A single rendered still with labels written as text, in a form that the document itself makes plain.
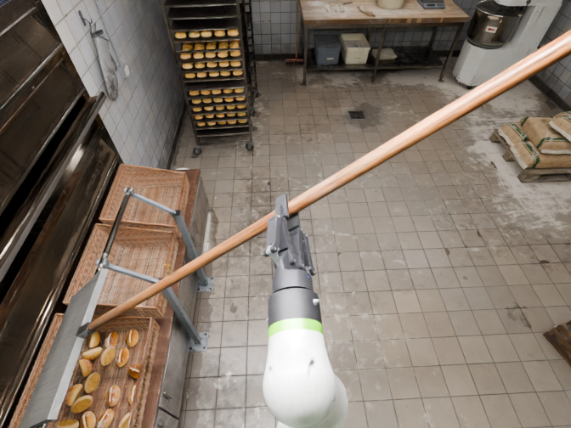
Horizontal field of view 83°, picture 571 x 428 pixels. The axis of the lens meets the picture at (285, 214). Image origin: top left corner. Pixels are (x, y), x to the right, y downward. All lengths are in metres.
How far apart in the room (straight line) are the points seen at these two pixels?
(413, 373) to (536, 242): 1.84
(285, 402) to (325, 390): 0.06
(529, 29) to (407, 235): 3.48
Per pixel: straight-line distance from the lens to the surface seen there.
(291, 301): 0.55
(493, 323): 3.14
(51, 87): 2.32
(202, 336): 2.71
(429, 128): 0.62
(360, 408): 2.58
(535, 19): 5.76
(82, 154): 2.43
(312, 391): 0.50
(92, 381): 2.16
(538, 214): 4.13
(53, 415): 1.44
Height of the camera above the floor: 2.50
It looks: 50 degrees down
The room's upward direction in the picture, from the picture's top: straight up
